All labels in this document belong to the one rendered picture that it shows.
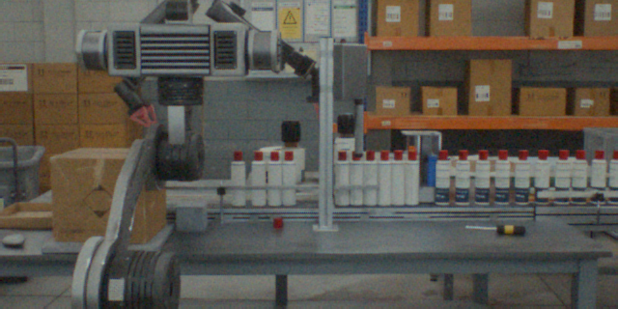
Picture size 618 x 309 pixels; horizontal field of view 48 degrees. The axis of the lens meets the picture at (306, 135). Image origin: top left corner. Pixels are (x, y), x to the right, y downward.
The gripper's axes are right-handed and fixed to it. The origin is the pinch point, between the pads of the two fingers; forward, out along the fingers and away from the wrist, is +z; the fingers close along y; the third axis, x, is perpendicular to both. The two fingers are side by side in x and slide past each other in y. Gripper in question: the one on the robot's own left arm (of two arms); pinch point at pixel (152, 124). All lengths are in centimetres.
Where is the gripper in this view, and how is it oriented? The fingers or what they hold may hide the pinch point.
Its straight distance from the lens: 276.3
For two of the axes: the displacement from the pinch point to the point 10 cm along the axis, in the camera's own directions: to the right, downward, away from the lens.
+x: -7.7, 6.3, 0.9
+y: 0.4, -0.9, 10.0
